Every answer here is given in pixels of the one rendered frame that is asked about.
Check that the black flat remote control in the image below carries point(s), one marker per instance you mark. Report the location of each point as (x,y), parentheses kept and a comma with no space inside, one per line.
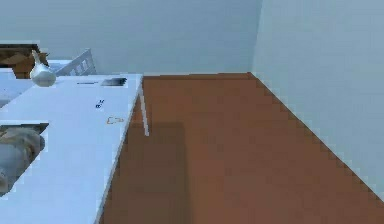
(114,81)

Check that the small dark blue object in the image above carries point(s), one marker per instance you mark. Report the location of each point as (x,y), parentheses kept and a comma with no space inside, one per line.
(99,104)

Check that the thin black pen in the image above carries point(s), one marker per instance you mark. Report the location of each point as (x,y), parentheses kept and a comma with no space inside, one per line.
(87,83)

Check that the white table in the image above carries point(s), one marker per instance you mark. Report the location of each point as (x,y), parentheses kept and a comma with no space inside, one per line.
(76,150)

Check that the white slatted chair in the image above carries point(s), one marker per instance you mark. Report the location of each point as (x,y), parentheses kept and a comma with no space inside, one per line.
(80,65)

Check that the brown wooden cupboard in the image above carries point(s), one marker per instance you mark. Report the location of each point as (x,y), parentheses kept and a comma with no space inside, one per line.
(17,60)

